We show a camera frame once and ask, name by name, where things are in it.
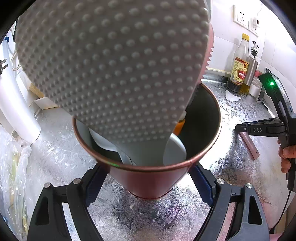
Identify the pink plastic utensil handle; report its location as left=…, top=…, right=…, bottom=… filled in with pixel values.
left=238, top=132, right=260, bottom=160

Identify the red metal utensil cup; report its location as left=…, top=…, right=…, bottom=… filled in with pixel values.
left=72, top=83, right=222, bottom=199

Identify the white dotted rice paddle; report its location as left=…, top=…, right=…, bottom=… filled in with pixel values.
left=15, top=1, right=210, bottom=166

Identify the white ceramic soup spoon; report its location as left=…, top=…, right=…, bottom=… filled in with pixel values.
left=163, top=133, right=187, bottom=166

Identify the person right hand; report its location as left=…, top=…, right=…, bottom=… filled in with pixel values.
left=278, top=145, right=296, bottom=174

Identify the red lid seasoning container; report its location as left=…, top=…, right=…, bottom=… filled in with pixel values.
left=249, top=70, right=262, bottom=98

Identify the white paper scrap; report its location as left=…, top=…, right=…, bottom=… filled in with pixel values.
left=225, top=90, right=241, bottom=102

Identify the stainless steel oil dispenser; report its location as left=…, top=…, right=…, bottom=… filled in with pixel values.
left=239, top=41, right=259, bottom=95

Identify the vinegar bottle yellow cap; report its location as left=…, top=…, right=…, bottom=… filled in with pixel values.
left=227, top=34, right=250, bottom=93

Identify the white water pipe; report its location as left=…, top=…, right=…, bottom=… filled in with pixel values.
left=1, top=39, right=41, bottom=145

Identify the white wall socket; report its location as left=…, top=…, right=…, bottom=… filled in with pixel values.
left=232, top=5, right=260, bottom=37

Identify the black power plug cable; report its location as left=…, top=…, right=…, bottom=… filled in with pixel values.
left=0, top=58, right=9, bottom=76

